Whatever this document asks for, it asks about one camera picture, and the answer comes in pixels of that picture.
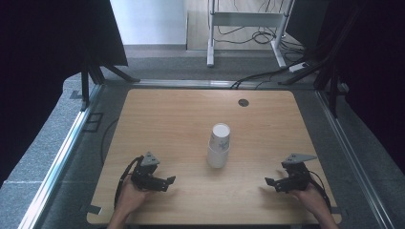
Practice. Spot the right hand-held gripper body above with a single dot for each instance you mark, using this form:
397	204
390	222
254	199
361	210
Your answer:
297	176

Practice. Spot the black metal stand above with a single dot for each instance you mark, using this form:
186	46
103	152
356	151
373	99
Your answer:
95	73
331	79

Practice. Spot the stack of white paper cups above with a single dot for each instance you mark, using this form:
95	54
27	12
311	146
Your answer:
218	152

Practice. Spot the person's right hand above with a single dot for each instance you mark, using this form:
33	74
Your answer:
313	200

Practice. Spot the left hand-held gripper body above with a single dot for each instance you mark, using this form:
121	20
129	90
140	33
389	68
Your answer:
143	175

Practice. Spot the black curtain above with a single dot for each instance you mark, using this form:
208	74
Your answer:
47	47
375	63

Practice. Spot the aluminium rail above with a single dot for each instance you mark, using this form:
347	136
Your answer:
353	152
60	159
191	84

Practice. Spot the white metal stand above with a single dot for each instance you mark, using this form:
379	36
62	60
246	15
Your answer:
245	19

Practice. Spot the dark round table grommet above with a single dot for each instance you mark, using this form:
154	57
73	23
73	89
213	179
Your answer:
243	102

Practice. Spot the person's left hand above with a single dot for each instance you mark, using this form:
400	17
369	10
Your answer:
129	198

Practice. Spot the white power strip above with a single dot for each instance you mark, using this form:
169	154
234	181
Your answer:
298	66

